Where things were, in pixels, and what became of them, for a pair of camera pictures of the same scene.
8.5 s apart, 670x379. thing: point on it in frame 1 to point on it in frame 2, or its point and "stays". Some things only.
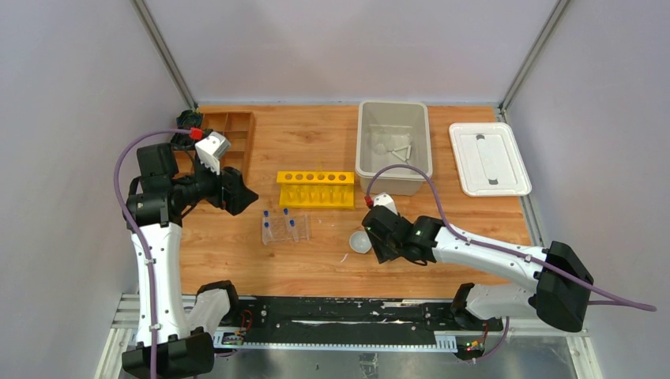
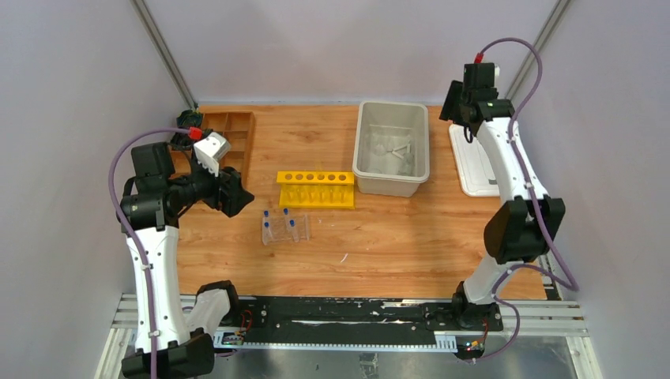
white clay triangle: x=400 y=155 stays
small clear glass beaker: x=380 y=149 stays
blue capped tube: x=294 y=230 stays
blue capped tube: x=266 y=234 stays
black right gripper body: x=385 y=250 to x=464 y=100
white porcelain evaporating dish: x=359 y=242 to x=383 y=163
